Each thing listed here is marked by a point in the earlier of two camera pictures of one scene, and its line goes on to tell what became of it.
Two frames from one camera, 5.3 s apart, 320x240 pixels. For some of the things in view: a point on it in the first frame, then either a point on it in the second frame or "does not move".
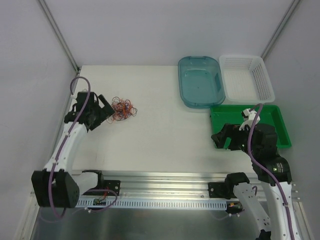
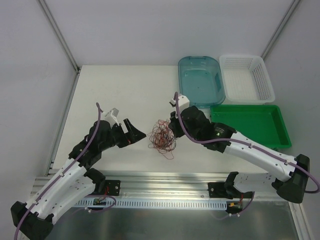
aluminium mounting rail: x=173 y=183 does not move
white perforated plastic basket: x=245 y=79 does not move
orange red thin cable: x=123 y=108 → x=163 y=138
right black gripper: x=230 y=136 → x=176 y=125
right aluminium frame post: x=280 y=27 does not move
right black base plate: x=217 y=189 does not move
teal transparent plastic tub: x=200 y=81 does not move
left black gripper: x=100 y=113 → x=125 y=134
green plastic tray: x=221 y=115 does not move
